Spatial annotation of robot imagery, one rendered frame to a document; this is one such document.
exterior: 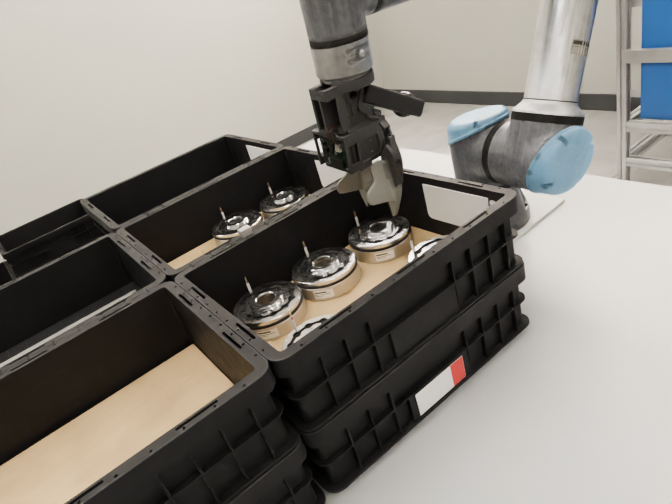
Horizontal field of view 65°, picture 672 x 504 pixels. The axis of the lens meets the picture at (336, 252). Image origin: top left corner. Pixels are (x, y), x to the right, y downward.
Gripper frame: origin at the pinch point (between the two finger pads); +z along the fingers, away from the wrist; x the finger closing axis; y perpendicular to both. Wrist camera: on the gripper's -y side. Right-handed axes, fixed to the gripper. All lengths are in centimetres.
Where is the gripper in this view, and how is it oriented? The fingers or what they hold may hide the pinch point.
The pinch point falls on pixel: (383, 200)
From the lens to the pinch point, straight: 81.1
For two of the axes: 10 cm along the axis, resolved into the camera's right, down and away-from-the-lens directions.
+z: 2.2, 8.2, 5.3
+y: -7.6, 4.8, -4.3
